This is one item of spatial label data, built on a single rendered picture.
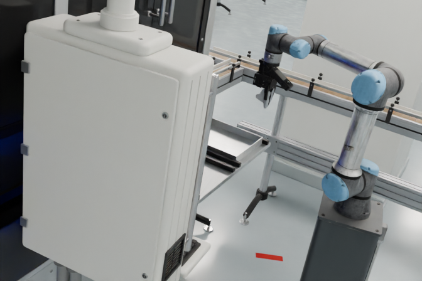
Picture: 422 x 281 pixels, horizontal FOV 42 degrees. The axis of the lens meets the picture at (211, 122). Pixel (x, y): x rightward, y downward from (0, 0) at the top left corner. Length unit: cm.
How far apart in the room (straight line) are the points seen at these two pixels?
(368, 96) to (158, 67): 90
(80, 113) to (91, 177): 18
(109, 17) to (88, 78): 17
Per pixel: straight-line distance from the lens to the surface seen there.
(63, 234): 174
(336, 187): 216
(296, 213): 377
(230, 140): 253
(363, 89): 201
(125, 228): 158
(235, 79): 329
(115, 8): 143
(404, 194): 331
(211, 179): 220
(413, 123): 313
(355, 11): 371
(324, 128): 394
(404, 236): 392
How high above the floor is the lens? 199
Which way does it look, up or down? 25 degrees down
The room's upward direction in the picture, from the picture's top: 9 degrees clockwise
